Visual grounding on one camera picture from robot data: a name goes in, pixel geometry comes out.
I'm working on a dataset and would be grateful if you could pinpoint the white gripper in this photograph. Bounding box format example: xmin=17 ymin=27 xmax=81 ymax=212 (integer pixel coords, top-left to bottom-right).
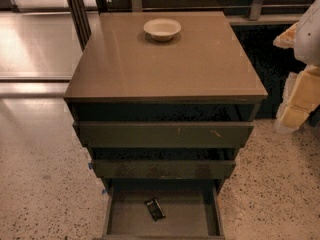
xmin=273 ymin=23 xmax=320 ymax=134

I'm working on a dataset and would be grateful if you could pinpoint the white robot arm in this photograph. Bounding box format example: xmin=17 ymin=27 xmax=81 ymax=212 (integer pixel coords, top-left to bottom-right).
xmin=273 ymin=0 xmax=320 ymax=134

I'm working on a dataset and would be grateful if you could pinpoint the brown drawer cabinet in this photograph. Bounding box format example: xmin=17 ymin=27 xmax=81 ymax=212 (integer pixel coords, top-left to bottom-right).
xmin=63 ymin=11 xmax=269 ymax=240

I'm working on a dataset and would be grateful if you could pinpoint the open bottom drawer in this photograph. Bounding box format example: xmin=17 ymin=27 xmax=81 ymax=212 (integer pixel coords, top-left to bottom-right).
xmin=94 ymin=187 xmax=225 ymax=240

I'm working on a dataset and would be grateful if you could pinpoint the middle drawer front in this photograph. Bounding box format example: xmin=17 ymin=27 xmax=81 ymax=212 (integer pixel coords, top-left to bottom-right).
xmin=92 ymin=160 xmax=235 ymax=179

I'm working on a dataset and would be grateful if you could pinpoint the white paper bowl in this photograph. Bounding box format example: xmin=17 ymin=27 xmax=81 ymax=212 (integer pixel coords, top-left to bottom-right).
xmin=143 ymin=18 xmax=181 ymax=42

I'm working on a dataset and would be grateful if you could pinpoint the metal railing frame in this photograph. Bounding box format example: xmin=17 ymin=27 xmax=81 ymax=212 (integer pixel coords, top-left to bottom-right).
xmin=67 ymin=0 xmax=315 ymax=46

